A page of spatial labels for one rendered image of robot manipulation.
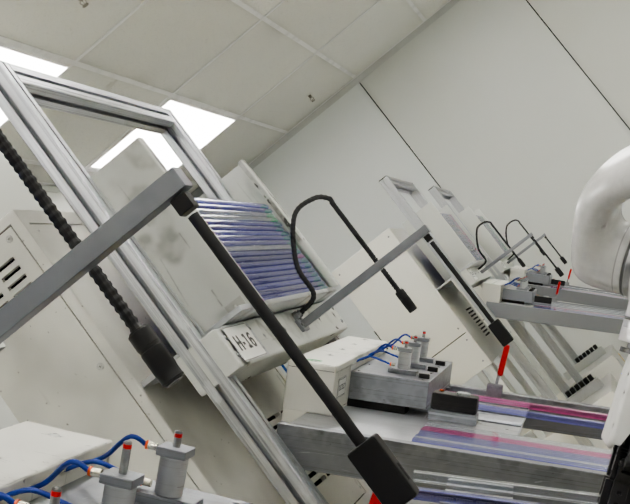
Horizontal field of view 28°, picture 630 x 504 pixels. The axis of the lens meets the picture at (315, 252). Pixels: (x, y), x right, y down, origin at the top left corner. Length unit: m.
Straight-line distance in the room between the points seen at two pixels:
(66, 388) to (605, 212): 0.95
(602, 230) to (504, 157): 7.13
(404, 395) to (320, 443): 0.33
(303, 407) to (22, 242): 0.51
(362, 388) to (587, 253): 0.87
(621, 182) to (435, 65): 7.30
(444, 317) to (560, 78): 3.41
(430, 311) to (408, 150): 3.27
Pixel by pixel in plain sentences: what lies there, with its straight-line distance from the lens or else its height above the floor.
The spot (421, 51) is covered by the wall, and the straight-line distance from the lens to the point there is 8.57.
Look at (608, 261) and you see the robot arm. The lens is 1.33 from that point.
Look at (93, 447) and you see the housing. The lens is 1.04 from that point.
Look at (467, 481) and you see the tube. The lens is 1.36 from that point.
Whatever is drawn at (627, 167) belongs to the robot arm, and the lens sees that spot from 1.26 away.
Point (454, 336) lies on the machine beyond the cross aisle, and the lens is 5.36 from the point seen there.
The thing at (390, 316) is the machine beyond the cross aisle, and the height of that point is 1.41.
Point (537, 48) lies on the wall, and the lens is 8.50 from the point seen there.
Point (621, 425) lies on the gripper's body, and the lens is 1.31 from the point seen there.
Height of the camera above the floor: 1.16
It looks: 7 degrees up
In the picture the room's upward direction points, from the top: 37 degrees counter-clockwise
